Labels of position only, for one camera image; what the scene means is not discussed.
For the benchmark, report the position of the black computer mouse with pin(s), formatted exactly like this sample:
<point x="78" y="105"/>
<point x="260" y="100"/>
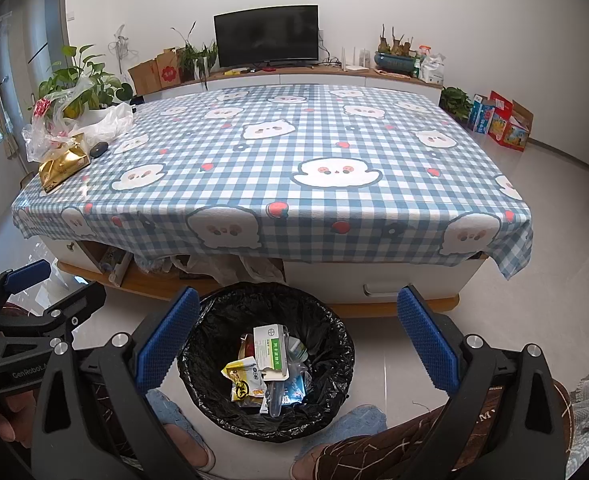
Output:
<point x="98" y="149"/>

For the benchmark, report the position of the white plastic bags under tablecloth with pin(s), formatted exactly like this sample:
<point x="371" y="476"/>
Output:
<point x="254" y="270"/>

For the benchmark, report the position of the black bag lined bin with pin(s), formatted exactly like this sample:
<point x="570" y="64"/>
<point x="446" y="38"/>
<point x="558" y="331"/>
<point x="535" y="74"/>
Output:
<point x="324" y="360"/>

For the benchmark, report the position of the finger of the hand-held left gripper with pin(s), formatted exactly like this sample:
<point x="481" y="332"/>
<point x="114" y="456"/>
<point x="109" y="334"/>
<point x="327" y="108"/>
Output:
<point x="69" y="310"/>
<point x="27" y="275"/>

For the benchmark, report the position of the person's left hand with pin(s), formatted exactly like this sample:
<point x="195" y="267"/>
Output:
<point x="9" y="422"/>

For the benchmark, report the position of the green pothos plant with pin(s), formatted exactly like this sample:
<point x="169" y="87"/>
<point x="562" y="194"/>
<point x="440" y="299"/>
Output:
<point x="82" y="80"/>

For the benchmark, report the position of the person's leg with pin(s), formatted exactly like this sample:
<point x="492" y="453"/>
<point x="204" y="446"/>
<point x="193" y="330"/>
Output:
<point x="374" y="455"/>
<point x="184" y="447"/>

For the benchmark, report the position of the white wooden media cabinet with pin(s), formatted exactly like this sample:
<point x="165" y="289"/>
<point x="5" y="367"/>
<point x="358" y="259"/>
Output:
<point x="299" y="77"/>

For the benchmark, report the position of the white plastic bag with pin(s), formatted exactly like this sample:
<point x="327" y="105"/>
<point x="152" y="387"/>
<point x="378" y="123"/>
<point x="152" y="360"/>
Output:
<point x="112" y="120"/>

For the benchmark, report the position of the small green bottle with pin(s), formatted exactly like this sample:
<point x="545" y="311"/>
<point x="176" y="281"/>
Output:
<point x="417" y="69"/>

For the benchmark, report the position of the black monitor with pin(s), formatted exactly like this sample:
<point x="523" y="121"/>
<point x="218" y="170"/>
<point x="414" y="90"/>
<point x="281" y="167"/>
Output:
<point x="267" y="35"/>

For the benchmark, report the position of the white printed bag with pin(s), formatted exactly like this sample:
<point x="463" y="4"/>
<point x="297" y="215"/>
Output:
<point x="433" y="72"/>

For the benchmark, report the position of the blue white carton box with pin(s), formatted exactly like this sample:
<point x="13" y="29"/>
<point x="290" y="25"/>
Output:
<point x="482" y="112"/>

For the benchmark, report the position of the open white drawer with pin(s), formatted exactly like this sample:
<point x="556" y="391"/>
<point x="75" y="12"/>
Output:
<point x="122" y="270"/>

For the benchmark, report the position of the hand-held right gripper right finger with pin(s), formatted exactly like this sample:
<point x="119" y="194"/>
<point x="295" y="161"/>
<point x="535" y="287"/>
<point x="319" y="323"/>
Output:
<point x="427" y="340"/>

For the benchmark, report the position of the tall leafy potted plant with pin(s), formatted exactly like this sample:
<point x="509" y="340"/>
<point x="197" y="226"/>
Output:
<point x="192" y="57"/>

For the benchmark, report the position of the clear plastic bag red label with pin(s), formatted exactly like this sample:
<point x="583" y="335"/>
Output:
<point x="49" y="125"/>

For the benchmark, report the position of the gold foil bag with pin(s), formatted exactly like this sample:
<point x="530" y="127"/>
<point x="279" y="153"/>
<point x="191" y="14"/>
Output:
<point x="64" y="167"/>

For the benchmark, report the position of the small yellow white packet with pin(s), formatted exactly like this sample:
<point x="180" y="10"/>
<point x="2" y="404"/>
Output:
<point x="242" y="377"/>

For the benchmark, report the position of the white cabinet wooden base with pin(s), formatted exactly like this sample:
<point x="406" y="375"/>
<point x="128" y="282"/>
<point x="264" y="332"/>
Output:
<point x="324" y="280"/>

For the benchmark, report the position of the cardboard box colourful packs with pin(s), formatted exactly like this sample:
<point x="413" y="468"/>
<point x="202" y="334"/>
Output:
<point x="512" y="127"/>

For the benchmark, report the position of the brown bag red flower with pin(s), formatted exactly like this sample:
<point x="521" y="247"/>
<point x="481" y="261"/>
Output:
<point x="168" y="72"/>

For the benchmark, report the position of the person's right leg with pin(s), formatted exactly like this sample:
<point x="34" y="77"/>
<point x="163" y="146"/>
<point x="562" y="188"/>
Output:
<point x="374" y="455"/>

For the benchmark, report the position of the blue checkered printed tablecloth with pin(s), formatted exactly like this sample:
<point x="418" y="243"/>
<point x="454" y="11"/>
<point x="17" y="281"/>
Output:
<point x="274" y="170"/>

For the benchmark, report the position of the blue right slipper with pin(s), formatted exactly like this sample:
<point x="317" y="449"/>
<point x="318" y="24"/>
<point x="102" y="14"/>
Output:
<point x="349" y="417"/>

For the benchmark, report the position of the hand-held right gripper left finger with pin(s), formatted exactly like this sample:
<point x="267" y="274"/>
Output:
<point x="167" y="340"/>

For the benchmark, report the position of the small green potted plant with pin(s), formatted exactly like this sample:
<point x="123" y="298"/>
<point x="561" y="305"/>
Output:
<point x="455" y="102"/>

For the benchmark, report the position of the person's left leg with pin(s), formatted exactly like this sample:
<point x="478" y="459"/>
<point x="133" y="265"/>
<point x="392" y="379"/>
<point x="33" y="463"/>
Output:
<point x="184" y="447"/>

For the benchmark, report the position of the plain brown cardboard box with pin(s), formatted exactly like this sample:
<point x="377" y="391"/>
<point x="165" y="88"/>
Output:
<point x="144" y="77"/>

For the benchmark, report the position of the white router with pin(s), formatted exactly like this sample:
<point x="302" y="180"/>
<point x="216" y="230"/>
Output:
<point x="357" y="67"/>

